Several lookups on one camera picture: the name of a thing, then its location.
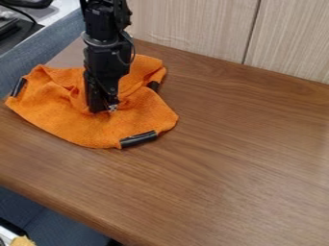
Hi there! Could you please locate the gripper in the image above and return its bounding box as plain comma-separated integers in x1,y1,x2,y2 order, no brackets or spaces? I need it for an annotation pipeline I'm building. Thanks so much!
81,31,137,114

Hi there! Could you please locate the orange cloth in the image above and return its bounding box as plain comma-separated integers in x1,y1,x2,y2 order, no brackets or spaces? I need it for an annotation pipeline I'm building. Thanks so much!
4,53,181,150

